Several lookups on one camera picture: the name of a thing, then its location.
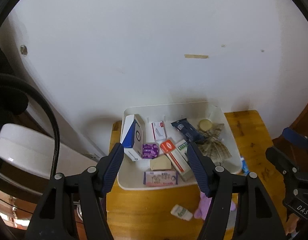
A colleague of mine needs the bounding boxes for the wooden door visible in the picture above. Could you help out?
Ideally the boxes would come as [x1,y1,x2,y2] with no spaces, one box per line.
[273,100,308,156]

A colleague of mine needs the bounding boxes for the red white medicine box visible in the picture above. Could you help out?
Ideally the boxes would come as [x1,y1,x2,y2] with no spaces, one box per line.
[160,139,193,181]

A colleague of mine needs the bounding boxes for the purple mint tin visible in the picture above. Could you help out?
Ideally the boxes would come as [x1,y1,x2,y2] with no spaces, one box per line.
[142,143,159,159]

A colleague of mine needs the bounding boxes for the white blue HP box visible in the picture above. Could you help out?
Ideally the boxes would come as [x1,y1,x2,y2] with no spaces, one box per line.
[120,114,144,161]

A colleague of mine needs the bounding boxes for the grey round plush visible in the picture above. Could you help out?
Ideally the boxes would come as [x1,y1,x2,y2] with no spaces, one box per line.
[226,210,237,230]

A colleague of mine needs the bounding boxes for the small white bottle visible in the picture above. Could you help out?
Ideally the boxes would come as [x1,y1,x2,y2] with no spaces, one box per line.
[171,205,193,221]

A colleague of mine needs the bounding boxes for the plaid fabric bow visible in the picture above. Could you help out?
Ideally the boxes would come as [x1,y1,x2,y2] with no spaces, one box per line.
[198,124,232,163]

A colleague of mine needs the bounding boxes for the white plastic storage bin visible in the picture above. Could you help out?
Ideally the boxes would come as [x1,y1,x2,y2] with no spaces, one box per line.
[117,101,243,191]

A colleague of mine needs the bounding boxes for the black gooseneck cable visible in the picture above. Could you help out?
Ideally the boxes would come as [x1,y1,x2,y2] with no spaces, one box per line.
[0,73,61,178]

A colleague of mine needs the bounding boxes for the pink wet wipes pack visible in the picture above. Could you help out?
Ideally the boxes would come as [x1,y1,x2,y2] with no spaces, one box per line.
[143,170,178,187]

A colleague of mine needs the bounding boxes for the dark blue snack packet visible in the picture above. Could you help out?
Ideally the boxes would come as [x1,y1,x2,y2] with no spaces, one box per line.
[171,118,204,144]

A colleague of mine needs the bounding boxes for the person's hand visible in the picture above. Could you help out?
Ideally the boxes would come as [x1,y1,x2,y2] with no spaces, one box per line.
[284,213,300,235]

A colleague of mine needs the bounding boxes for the white bladeless fan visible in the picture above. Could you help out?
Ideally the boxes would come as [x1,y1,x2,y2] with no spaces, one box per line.
[0,19,108,179]

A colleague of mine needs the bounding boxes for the green white medicine box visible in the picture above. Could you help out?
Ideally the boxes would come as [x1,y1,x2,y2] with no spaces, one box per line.
[175,139,189,162]

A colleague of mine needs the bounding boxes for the purple plush toy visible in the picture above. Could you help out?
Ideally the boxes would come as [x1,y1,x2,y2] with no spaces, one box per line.
[193,192,212,220]

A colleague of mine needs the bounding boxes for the small red white box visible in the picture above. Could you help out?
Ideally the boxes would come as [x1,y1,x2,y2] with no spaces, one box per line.
[151,121,166,141]

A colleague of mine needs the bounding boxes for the round gold tin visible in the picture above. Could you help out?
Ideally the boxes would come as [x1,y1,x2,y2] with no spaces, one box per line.
[198,119,213,132]

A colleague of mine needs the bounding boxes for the blue white tube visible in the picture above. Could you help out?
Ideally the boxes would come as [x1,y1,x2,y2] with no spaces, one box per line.
[241,157,250,176]

